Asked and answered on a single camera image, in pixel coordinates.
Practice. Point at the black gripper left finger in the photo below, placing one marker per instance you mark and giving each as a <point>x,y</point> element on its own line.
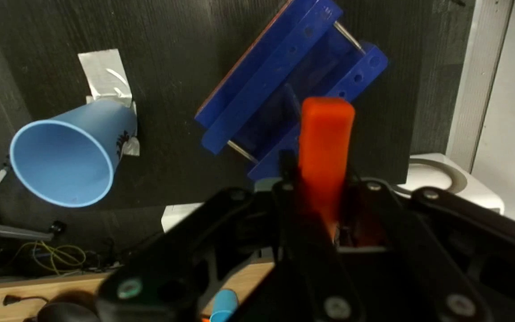
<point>177,274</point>

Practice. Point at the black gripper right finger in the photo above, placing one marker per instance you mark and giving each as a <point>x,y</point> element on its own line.
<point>429,256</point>

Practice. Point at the small blue cup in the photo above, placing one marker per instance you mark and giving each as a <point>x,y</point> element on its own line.
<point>224,305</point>

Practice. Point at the blue acrylic rack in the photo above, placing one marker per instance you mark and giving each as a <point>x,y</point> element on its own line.
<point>302,52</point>

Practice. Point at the large blue plastic cup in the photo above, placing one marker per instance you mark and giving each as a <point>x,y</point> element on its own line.
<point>70,160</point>

